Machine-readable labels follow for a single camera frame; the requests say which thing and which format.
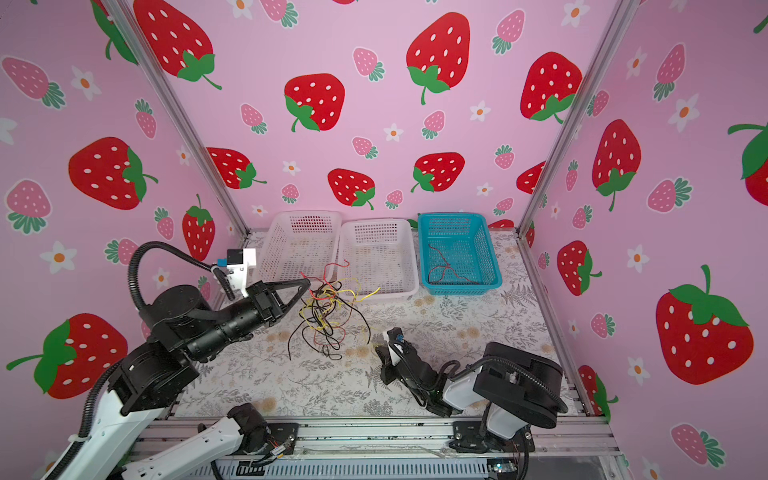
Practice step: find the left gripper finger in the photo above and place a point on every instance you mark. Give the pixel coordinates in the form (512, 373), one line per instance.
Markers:
(299, 286)
(287, 300)

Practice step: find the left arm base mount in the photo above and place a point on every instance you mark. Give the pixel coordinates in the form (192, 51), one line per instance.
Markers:
(264, 440)

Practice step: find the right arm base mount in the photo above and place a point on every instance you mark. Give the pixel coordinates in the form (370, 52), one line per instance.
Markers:
(468, 438)

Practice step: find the teal plastic basket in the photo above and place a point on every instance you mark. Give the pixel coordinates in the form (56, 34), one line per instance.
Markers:
(457, 256)

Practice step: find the middle white plastic basket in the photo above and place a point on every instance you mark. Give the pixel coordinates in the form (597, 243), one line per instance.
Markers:
(377, 260)

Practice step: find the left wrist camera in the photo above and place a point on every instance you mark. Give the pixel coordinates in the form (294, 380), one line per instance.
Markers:
(233, 272)

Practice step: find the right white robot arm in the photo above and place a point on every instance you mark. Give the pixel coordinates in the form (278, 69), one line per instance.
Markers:
(520, 389)

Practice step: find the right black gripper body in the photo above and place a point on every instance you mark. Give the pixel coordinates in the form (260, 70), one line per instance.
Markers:
(392, 371)

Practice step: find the aluminium front rail frame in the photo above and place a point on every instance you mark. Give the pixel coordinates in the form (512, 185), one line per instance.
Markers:
(429, 448)

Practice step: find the white plastic basket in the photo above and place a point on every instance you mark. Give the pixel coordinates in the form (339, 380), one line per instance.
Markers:
(377, 260)
(299, 244)

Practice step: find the left aluminium corner post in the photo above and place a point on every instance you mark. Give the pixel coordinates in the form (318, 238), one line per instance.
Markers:
(156, 76)

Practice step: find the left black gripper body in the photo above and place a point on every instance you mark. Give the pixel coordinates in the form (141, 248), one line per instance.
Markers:
(257, 299)

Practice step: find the left white plastic basket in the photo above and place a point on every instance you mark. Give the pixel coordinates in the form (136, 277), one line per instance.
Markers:
(299, 244)

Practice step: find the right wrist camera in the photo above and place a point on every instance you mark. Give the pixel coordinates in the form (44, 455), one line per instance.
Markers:
(399, 348)

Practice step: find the right aluminium corner post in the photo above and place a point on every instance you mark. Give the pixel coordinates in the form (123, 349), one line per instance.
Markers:
(613, 35)

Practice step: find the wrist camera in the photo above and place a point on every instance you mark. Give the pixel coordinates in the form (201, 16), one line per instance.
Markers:
(399, 348)
(233, 272)

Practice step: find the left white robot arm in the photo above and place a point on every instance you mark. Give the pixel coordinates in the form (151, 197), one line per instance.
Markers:
(133, 392)

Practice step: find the aluminium corner post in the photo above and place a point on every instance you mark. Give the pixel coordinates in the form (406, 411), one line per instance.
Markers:
(156, 76)
(613, 35)

